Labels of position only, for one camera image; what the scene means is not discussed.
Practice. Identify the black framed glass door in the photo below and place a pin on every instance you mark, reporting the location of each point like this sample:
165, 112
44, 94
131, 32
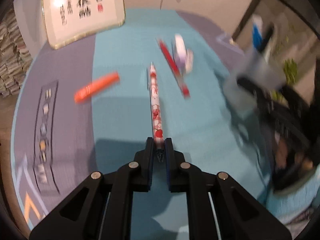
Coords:
275, 0

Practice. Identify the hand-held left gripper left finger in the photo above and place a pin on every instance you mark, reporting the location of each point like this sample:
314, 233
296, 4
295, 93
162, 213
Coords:
150, 160

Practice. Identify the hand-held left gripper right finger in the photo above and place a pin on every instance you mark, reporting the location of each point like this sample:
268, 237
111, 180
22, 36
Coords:
168, 160

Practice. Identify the red checked strawberry pen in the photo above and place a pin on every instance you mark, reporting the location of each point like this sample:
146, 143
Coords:
155, 110

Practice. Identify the orange pen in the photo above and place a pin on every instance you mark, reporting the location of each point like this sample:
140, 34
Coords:
97, 86

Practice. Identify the white and purple correction tape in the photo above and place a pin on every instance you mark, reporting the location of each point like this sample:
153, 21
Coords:
180, 52

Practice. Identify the tall pile of papers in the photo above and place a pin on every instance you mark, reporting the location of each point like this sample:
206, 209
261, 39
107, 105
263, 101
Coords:
12, 55

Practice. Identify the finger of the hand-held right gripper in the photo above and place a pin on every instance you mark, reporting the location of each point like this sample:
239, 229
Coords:
270, 105
302, 102

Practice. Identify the white eraser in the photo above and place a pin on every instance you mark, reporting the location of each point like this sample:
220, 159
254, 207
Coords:
189, 63

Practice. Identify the green potted plant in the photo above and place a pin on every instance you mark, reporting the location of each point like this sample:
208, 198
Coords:
290, 70

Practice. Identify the framed calligraphy board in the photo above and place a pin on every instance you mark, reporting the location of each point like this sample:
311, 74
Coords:
75, 10

